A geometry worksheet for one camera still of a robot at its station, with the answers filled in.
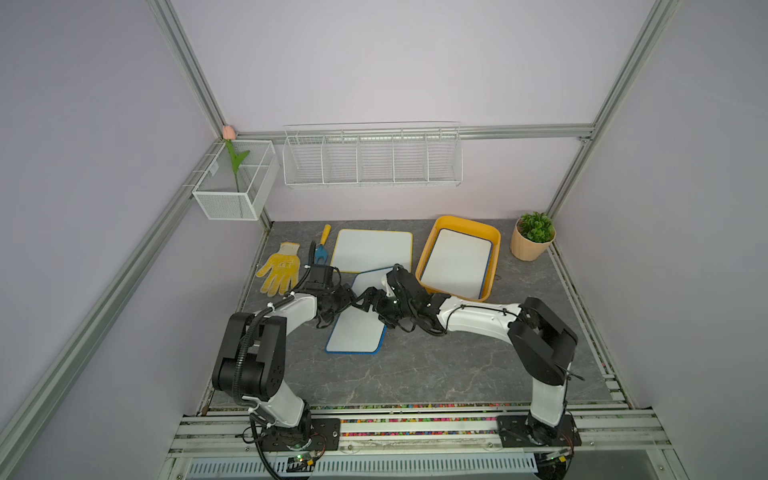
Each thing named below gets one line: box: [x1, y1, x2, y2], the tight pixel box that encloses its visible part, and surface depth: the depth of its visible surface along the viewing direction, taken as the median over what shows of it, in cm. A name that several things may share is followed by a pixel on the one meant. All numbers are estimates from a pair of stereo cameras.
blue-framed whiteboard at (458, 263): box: [420, 228, 493, 299], surface depth 110 cm
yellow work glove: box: [256, 242, 301, 297], surface depth 110 cm
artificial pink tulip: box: [222, 125, 251, 193], surface depth 92 cm
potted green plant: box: [510, 211, 557, 262], surface depth 103 cm
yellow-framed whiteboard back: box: [331, 229, 414, 274], surface depth 118 cm
